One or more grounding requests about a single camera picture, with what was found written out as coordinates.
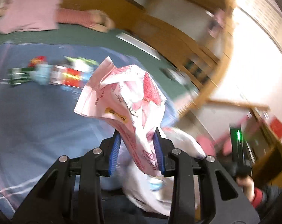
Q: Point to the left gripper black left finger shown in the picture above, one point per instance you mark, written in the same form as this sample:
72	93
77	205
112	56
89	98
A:
69	192

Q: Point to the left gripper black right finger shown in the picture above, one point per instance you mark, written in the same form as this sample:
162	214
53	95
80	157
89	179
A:
221	199

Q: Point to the white plastic trash bag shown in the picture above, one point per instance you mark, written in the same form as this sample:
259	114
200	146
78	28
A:
153	194

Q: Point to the light blue cloth wipe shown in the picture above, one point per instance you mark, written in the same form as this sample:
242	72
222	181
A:
41	74

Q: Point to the red cigarette box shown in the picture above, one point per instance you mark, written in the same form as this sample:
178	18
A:
65	76

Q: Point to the pink strawberry snack bag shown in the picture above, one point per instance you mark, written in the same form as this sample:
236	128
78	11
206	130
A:
129	100

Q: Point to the person's right hand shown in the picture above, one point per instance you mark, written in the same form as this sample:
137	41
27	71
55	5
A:
248	187

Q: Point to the blue striped blanket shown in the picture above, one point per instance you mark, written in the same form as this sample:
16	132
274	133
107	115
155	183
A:
37	122

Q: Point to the green bed sheet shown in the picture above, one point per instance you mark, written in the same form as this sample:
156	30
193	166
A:
77	35

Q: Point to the dark green snack bag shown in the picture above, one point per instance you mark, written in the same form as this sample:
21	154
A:
18	76

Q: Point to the red crumpled wrapper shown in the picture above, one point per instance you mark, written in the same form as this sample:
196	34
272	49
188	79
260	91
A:
37	60

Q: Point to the green paper scrap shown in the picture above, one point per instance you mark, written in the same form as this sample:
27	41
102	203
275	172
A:
82	64

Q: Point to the red striped plush doll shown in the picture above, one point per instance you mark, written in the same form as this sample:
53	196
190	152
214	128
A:
92	19

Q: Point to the pink pillow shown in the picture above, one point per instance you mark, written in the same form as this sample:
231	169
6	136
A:
29	15

